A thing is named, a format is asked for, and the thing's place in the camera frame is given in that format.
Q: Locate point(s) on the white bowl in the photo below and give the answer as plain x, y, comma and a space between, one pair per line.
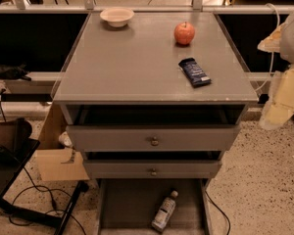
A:
117, 16

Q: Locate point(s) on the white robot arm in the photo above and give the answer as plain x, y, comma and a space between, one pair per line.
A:
287, 41

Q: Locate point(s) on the grey drawer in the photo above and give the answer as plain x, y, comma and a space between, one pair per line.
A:
142, 168
128, 206
137, 139

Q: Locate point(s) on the grey bottom drawer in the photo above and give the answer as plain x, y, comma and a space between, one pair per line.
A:
128, 206

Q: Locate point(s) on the brass drawer knob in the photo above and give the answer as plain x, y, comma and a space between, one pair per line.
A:
154, 141
153, 172

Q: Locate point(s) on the grey middle drawer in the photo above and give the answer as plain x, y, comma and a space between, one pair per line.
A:
142, 168

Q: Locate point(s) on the dark blue snack bar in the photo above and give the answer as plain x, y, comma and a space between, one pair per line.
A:
194, 72

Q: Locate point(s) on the grey top drawer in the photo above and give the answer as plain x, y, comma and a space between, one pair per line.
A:
137, 139

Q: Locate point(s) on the black monitor stand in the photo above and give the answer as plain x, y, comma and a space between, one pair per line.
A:
16, 148

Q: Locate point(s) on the cardboard box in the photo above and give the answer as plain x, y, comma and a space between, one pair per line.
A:
56, 156

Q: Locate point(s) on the clear plastic water bottle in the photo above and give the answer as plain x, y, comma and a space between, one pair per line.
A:
165, 212

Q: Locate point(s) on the grey drawer cabinet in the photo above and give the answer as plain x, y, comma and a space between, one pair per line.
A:
131, 77

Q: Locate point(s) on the brass top drawer knob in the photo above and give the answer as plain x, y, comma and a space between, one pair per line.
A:
154, 141

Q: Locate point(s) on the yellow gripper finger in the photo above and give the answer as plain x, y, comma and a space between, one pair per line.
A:
279, 108
271, 43

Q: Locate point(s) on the brass middle drawer knob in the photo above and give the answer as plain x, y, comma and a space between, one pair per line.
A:
153, 172

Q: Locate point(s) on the red apple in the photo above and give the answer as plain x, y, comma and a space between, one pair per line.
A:
184, 33

